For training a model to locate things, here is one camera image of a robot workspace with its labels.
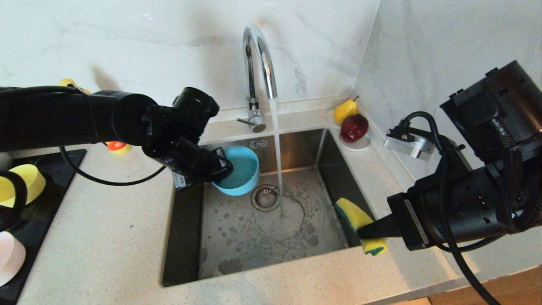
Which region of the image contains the blue plastic bowl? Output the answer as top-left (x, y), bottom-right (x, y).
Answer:
top-left (212, 146), bottom-right (260, 196)

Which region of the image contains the yellow fish-shaped sponge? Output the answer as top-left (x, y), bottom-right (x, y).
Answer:
top-left (336, 198), bottom-right (389, 256)

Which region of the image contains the orange yellow dish soap bottle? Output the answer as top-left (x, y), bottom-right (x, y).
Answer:
top-left (59, 78), bottom-right (132, 155)

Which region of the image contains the yellow plastic bowl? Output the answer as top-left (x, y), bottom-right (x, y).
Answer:
top-left (0, 164), bottom-right (46, 208)

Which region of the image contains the pink plastic bowl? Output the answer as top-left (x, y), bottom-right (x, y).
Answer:
top-left (0, 231), bottom-right (27, 286)

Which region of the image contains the stainless steel sink basin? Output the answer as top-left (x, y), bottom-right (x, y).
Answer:
top-left (162, 128), bottom-right (384, 288)

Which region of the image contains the round metal drain strainer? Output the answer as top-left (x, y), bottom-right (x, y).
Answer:
top-left (250, 184), bottom-right (282, 212)

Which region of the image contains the clear running water stream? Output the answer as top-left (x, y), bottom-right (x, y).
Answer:
top-left (271, 98), bottom-right (285, 204)

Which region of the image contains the black braided right arm sleeve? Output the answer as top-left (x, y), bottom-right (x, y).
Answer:
top-left (436, 123), bottom-right (542, 253)

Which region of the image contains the small white dish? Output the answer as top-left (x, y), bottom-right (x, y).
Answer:
top-left (326, 109), bottom-right (372, 152)

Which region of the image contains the chrome gooseneck faucet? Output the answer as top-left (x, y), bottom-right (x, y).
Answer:
top-left (235, 24), bottom-right (279, 133)

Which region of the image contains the dark red apple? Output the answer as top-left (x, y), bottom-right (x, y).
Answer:
top-left (341, 114), bottom-right (369, 143)

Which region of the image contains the yellow pear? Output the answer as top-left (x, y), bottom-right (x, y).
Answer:
top-left (334, 97), bottom-right (359, 125)

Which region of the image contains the black induction cooktop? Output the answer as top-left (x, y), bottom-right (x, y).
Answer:
top-left (0, 148), bottom-right (87, 305)

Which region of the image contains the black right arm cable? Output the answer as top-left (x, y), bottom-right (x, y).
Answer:
top-left (400, 111), bottom-right (502, 305)

